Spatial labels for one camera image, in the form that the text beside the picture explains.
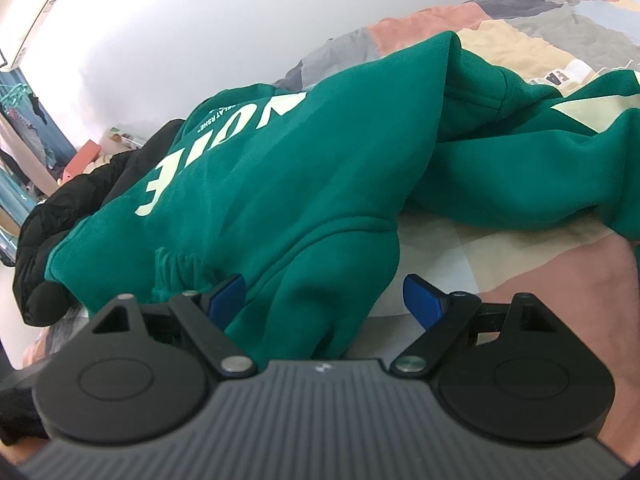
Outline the orange box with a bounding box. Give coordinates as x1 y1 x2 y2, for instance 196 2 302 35
66 140 104 177

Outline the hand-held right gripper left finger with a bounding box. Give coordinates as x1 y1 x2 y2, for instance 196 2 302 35
90 274 257 377

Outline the white air conditioner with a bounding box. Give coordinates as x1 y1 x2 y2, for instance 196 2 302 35
11 0 70 68

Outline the dark cloth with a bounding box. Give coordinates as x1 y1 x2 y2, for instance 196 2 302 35
0 360 49 448

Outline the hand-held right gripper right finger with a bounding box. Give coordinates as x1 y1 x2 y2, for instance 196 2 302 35
390 274 558 377

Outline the colourful printed box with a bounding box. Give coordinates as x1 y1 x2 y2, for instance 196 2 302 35
107 126 151 150

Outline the black puffer jacket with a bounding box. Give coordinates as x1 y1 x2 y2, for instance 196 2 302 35
12 119 188 326

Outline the rack of hanging clothes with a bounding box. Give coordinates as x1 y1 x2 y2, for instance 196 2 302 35
0 67 77 261

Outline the patchwork bed sheet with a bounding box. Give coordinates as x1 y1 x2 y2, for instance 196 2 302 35
22 0 640 461

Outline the green hoodie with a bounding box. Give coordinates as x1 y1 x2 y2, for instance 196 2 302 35
47 30 640 361

